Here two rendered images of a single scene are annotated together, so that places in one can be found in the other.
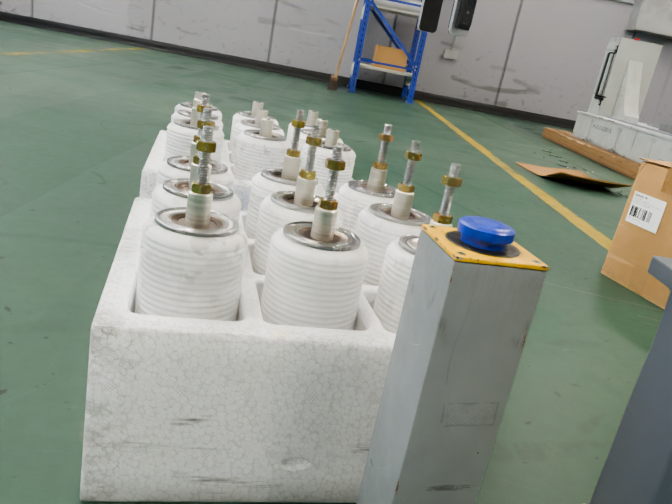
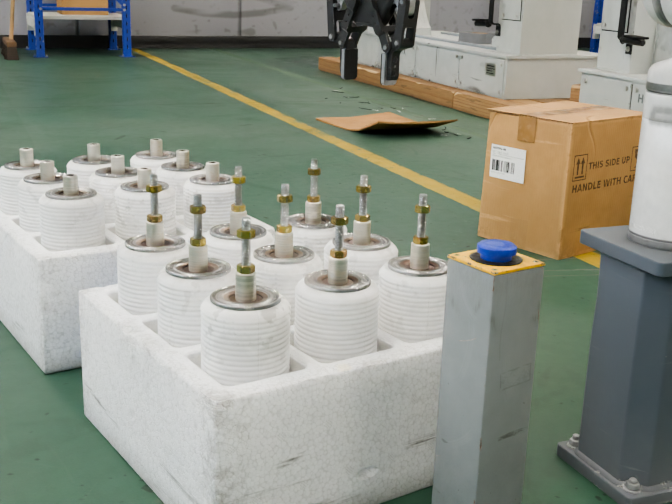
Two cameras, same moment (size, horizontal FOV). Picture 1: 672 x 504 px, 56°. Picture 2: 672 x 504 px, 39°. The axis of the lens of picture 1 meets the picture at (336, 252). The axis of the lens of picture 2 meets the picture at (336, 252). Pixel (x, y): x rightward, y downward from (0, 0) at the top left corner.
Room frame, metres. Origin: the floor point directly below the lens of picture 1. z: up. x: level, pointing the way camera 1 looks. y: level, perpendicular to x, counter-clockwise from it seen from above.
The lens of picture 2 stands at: (-0.38, 0.36, 0.59)
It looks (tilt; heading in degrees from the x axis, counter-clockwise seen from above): 17 degrees down; 341
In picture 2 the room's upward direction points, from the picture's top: 2 degrees clockwise
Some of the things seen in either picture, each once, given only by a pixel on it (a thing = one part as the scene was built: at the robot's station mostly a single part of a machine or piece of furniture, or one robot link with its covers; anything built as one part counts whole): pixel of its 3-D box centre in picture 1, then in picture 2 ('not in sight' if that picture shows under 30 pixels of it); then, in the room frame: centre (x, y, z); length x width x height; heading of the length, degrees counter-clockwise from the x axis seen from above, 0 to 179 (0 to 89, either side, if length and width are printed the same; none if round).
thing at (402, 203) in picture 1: (402, 204); (361, 233); (0.73, -0.07, 0.26); 0.02 x 0.02 x 0.03
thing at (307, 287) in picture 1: (306, 321); (335, 356); (0.58, 0.02, 0.16); 0.10 x 0.10 x 0.18
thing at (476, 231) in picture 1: (484, 236); (496, 253); (0.43, -0.10, 0.32); 0.04 x 0.04 x 0.02
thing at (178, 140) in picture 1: (190, 177); (74, 251); (1.07, 0.27, 0.16); 0.10 x 0.10 x 0.18
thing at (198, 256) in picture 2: (199, 178); (198, 258); (0.66, 0.16, 0.26); 0.02 x 0.02 x 0.03
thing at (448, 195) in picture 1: (446, 201); (421, 225); (0.61, -0.10, 0.30); 0.01 x 0.01 x 0.08
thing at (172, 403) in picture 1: (281, 330); (282, 375); (0.69, 0.05, 0.09); 0.39 x 0.39 x 0.18; 15
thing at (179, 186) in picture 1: (198, 190); (198, 269); (0.66, 0.16, 0.25); 0.08 x 0.08 x 0.01
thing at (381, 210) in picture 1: (399, 215); (361, 242); (0.73, -0.07, 0.25); 0.08 x 0.08 x 0.01
